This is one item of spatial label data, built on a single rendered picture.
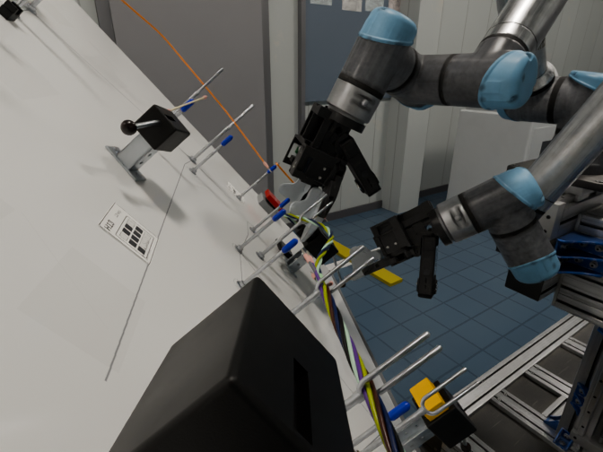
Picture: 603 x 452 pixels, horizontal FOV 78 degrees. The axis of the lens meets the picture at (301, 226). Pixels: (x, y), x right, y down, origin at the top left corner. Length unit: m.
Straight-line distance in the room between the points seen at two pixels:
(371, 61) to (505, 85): 0.18
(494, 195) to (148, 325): 0.55
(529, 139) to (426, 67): 3.21
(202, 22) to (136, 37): 0.44
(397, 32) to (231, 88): 2.43
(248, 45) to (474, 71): 2.53
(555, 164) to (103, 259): 0.73
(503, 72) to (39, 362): 0.56
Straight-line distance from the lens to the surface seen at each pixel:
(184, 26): 2.87
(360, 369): 0.26
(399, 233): 0.69
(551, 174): 0.81
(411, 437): 0.60
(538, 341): 2.17
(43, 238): 0.27
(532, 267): 0.73
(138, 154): 0.43
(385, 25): 0.59
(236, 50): 2.99
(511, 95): 0.59
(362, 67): 0.59
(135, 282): 0.30
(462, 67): 0.62
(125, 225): 0.35
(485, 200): 0.67
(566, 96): 1.15
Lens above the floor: 1.40
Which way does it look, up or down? 23 degrees down
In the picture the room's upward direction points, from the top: straight up
